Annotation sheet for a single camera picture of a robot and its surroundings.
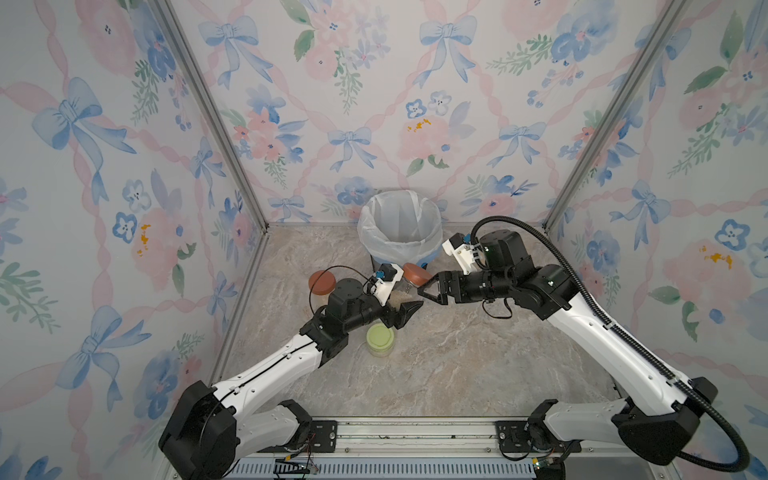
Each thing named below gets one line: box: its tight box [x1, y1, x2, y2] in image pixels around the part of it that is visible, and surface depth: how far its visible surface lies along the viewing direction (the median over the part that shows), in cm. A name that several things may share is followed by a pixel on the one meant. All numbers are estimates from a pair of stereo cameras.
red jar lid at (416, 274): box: [403, 262, 433, 287], surface depth 69 cm
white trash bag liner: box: [358, 190, 443, 264], surface depth 94 cm
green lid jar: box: [366, 323, 395, 358], surface depth 85 cm
